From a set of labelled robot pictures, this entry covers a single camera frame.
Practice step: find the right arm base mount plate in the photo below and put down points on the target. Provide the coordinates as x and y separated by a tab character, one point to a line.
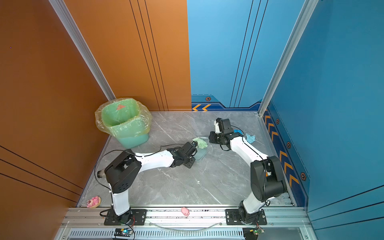
241	217

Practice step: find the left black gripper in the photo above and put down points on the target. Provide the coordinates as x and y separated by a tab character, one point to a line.
190	165

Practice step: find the clear yellow bin liner bag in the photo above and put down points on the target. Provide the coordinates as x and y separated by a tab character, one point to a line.
123	118

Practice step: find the grey-blue plastic dustpan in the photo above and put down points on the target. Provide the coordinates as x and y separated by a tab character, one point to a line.
200	154

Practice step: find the small blue paper scrap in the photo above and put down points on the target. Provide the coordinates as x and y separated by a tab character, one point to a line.
239	131

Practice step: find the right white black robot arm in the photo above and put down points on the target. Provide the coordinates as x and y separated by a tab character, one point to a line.
267	177

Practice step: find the aluminium front rail frame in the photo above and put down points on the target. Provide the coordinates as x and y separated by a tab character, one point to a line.
203	223

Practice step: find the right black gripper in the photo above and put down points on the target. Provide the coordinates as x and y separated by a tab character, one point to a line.
212	138

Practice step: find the pink toy on rail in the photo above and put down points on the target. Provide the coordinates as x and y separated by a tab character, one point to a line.
185	211

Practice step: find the light blue paper scrap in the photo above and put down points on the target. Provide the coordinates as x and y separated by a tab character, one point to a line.
250	138

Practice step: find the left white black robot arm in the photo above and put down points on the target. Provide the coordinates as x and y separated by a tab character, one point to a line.
121	173

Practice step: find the pink doughnut toy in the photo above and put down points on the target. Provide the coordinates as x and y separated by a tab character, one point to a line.
94	202

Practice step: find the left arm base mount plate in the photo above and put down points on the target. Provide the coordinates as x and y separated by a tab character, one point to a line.
133	217

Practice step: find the green circuit board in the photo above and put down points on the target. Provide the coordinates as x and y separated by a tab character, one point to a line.
124	234
252	234

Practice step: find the green plastic trash bin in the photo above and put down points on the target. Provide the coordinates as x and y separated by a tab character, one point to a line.
126	126

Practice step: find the right green circuit board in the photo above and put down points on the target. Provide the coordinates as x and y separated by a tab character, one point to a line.
252	234

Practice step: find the left green circuit board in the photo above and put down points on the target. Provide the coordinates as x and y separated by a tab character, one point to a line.
124	234

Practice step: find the small light green paper scrap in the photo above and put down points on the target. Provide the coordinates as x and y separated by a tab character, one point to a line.
202	144

